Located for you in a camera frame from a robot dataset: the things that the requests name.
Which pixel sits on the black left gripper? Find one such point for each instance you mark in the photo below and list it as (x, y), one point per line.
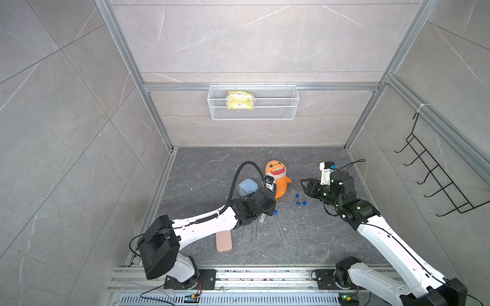
(270, 211)

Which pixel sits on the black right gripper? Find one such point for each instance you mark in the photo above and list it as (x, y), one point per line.
(307, 190)

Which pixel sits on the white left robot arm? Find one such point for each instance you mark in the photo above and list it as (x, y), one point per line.
(160, 245)

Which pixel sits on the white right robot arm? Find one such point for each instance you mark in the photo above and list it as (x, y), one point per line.
(420, 284)

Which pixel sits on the light blue plastic cup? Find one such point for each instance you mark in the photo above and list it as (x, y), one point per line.
(247, 186)

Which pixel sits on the orange shark plush toy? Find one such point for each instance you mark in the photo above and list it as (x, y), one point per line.
(278, 171)

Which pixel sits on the pink rectangular case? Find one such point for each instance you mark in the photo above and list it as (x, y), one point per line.
(224, 241)

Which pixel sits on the yellow packet in basket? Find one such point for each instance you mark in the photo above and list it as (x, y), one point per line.
(240, 100)

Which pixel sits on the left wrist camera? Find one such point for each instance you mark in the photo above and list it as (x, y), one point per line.
(270, 183)

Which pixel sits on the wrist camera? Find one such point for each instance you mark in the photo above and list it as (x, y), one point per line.
(270, 183)
(326, 169)

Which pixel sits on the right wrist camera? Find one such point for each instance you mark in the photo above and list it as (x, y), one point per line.
(326, 169)

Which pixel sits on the white wire mesh basket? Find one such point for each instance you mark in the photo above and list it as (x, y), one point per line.
(272, 102)

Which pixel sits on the black wire hook rack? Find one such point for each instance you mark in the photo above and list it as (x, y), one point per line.
(435, 172)

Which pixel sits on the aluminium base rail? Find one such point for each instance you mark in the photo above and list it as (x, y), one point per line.
(238, 285)

